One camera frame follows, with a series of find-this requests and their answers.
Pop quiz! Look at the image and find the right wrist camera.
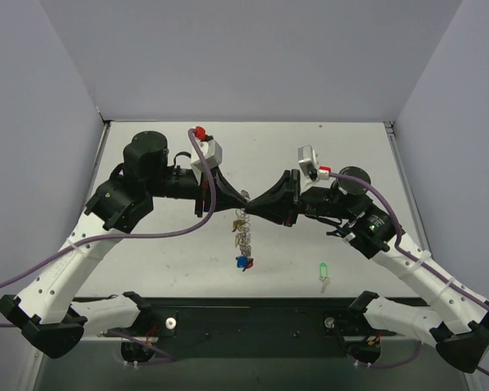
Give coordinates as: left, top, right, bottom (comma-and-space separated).
297, 145, 331, 194

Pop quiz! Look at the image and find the purple cable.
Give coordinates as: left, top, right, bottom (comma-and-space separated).
329, 173, 489, 382
0, 129, 219, 329

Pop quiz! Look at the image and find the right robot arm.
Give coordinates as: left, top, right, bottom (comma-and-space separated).
245, 166, 489, 373

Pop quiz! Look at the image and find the metal disc with keyrings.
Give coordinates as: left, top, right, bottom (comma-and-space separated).
232, 208, 253, 261

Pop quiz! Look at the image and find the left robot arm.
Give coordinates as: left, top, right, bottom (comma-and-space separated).
0, 127, 245, 358

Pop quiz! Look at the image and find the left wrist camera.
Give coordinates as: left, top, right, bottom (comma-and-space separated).
191, 126, 222, 171

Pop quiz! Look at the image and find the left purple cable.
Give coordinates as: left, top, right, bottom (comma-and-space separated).
0, 129, 219, 329

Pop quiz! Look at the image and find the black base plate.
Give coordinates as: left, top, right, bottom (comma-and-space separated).
122, 298, 380, 359

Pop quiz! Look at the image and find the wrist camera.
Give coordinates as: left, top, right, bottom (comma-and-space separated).
297, 145, 331, 194
191, 126, 222, 171

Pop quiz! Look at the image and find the green tagged key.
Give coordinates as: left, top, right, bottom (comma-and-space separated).
319, 262, 330, 294

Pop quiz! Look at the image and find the blue tagged key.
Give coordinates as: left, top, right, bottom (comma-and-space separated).
236, 255, 249, 270

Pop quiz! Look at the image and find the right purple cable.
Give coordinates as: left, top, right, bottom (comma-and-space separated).
329, 173, 489, 382

